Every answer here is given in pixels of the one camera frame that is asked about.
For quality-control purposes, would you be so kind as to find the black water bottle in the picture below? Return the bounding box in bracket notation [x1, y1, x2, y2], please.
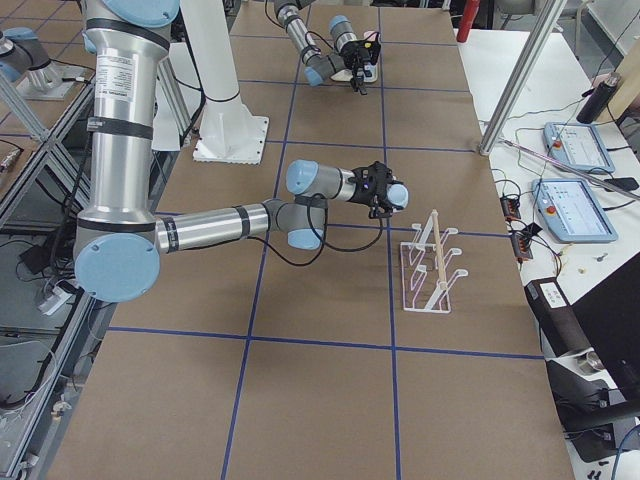
[576, 72, 621, 124]

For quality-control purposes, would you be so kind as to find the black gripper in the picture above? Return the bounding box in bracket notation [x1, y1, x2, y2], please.
[349, 161, 404, 219]
[343, 39, 381, 95]

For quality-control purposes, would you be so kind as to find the cream plastic tray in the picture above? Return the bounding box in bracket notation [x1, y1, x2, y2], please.
[329, 59, 380, 84]

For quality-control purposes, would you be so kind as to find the red fire extinguisher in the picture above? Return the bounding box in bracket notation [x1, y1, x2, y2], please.
[456, 0, 480, 43]

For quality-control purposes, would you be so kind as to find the aluminium frame post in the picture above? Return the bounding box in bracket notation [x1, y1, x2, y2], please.
[478, 0, 567, 156]

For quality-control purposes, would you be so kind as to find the near teach pendant tablet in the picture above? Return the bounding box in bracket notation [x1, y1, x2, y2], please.
[531, 178, 618, 244]

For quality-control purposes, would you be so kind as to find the far teach pendant tablet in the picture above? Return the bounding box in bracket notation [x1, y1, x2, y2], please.
[543, 122, 615, 173]

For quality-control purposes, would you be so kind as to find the black monitor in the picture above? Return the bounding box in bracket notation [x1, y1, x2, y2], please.
[573, 256, 640, 399]

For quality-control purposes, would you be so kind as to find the teach pendant tablet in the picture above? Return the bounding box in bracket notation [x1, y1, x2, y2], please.
[543, 122, 615, 173]
[531, 178, 618, 244]

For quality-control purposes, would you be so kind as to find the wooden rack dowel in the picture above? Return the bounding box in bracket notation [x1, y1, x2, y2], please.
[431, 209, 447, 291]

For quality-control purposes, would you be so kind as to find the light blue cup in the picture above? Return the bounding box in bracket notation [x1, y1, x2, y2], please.
[387, 183, 409, 210]

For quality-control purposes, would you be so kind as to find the white wire cup rack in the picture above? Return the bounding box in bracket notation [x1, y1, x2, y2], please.
[399, 209, 469, 314]

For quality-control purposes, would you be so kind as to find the metal grabber stick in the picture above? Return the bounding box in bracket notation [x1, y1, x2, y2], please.
[502, 139, 640, 201]

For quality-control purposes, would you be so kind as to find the black label box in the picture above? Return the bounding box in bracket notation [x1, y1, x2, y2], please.
[524, 277, 591, 356]

